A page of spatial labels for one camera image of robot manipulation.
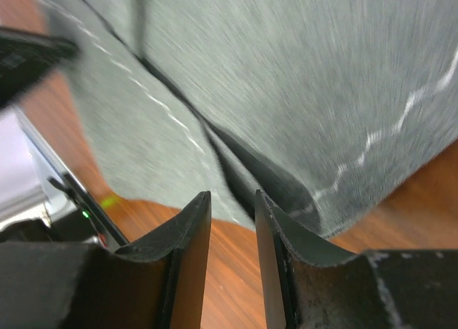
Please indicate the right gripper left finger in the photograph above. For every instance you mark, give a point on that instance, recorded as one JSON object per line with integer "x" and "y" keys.
{"x": 157, "y": 281}

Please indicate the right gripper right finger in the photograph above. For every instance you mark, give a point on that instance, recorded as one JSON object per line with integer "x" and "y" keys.
{"x": 308, "y": 282}

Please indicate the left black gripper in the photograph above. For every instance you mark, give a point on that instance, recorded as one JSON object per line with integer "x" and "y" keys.
{"x": 26, "y": 58}

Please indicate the grey cloth napkin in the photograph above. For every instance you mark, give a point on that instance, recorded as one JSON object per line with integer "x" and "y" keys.
{"x": 325, "y": 105}

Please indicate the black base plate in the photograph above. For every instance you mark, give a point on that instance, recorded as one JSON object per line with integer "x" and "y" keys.
{"x": 81, "y": 220}

